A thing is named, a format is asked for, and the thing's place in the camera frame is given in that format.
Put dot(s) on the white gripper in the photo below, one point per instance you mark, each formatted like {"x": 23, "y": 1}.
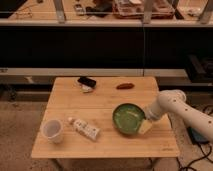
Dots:
{"x": 152, "y": 112}

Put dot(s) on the green ceramic bowl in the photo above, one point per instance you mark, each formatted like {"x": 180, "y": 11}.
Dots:
{"x": 128, "y": 118}

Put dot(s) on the white tube with cap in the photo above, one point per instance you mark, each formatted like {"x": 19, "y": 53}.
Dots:
{"x": 84, "y": 128}

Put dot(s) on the white plastic cup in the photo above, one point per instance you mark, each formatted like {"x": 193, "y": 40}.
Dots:
{"x": 52, "y": 131}

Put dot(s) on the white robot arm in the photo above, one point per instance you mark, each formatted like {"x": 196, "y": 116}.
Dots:
{"x": 174, "y": 102}

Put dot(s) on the brown sausage shaped object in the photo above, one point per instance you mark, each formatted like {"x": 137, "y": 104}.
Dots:
{"x": 125, "y": 86}

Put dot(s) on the blue box on floor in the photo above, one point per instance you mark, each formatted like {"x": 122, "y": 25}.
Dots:
{"x": 196, "y": 138}

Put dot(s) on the wooden table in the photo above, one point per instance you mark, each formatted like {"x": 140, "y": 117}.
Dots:
{"x": 68, "y": 100}

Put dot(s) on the black phone on white box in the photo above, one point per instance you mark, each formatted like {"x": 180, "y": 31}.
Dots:
{"x": 87, "y": 84}

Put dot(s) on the red tray on shelf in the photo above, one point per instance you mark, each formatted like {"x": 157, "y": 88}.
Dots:
{"x": 135, "y": 9}

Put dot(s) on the long wooden shelf bench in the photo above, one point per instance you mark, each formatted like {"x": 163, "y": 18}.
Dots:
{"x": 99, "y": 13}

